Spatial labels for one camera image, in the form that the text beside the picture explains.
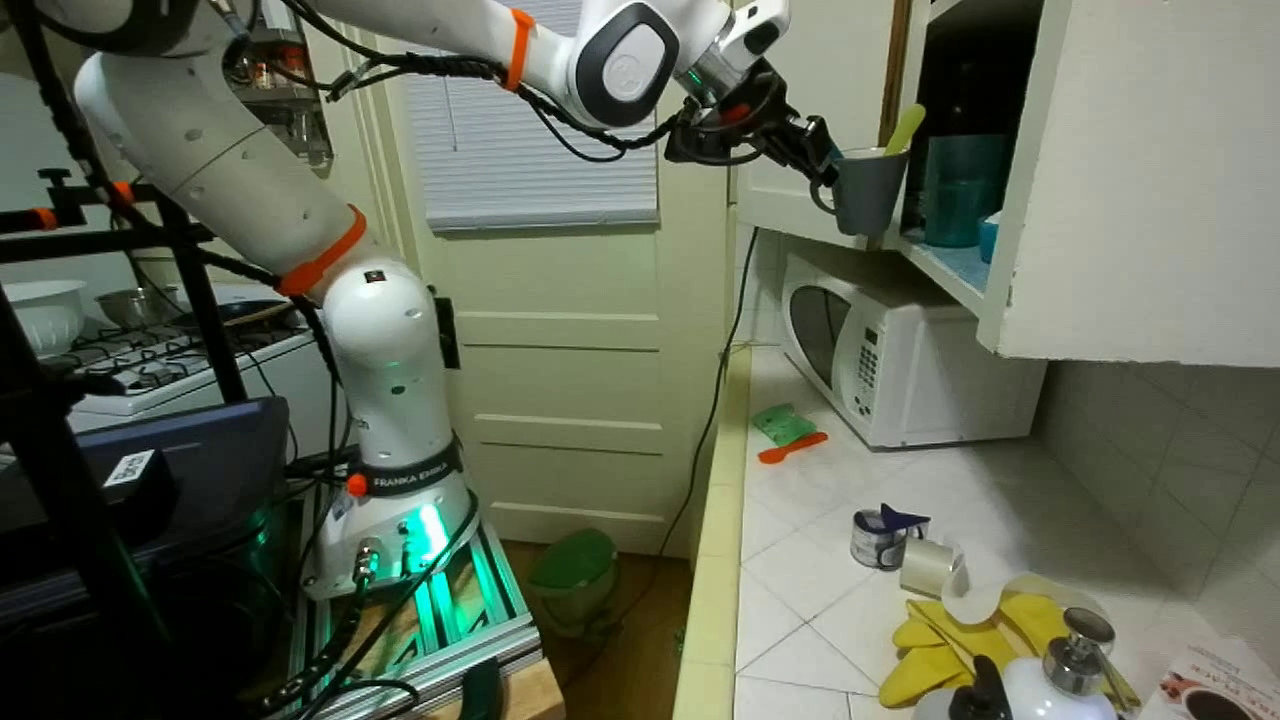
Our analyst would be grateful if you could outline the printed paper leaflet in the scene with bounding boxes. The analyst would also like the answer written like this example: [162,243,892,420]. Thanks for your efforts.
[1135,636,1280,720]

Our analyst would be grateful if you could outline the white cupboard cabinet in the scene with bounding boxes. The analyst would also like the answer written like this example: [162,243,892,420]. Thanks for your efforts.
[733,0,1053,322]

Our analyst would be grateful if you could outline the black camera stand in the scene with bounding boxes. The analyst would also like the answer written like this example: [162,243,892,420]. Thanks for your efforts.
[0,0,254,720]

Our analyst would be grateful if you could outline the white cupboard door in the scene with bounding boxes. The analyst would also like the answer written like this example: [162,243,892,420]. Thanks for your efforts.
[980,0,1280,369]

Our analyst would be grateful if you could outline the green sponge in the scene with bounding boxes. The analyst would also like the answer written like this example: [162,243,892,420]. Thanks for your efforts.
[753,404,818,446]

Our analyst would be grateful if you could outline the white window blind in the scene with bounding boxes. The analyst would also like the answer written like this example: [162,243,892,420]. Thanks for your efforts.
[395,76,661,238]

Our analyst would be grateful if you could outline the white gas stove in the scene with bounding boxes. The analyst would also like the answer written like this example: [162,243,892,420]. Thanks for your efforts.
[5,281,323,433]

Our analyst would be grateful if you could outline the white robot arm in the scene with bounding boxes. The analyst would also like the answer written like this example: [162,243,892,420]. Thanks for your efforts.
[33,0,838,602]

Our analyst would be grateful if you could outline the blue bowl in cupboard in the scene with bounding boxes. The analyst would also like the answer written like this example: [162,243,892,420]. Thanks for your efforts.
[980,211,1001,264]

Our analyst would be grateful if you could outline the grey cup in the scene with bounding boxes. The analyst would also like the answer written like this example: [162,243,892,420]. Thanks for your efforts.
[822,151,909,238]

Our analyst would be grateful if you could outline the black power cable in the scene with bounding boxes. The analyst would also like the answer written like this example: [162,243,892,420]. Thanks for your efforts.
[653,230,763,560]

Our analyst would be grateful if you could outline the white microwave oven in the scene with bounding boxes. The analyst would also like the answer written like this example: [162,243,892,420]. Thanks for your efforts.
[780,255,1047,448]

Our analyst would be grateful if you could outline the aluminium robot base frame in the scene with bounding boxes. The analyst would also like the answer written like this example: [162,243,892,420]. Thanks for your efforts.
[269,518,539,720]

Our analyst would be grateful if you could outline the yellow rubber gloves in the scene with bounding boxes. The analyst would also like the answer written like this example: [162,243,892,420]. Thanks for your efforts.
[878,591,1068,707]

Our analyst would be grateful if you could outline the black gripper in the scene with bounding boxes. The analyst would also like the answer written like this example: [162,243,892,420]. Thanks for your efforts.
[664,66,841,187]

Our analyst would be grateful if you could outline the teal glass in cupboard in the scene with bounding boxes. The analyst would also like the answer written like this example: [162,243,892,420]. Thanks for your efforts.
[919,134,1010,249]

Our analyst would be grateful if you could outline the green bucket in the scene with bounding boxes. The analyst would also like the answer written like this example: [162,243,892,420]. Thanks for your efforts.
[530,530,616,636]

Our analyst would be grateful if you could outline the yellow-green utensil in cup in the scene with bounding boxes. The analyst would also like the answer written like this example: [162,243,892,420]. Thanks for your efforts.
[883,104,928,157]

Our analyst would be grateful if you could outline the white soap dispenser bottle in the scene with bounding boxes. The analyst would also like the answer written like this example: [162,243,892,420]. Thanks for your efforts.
[915,604,1143,720]

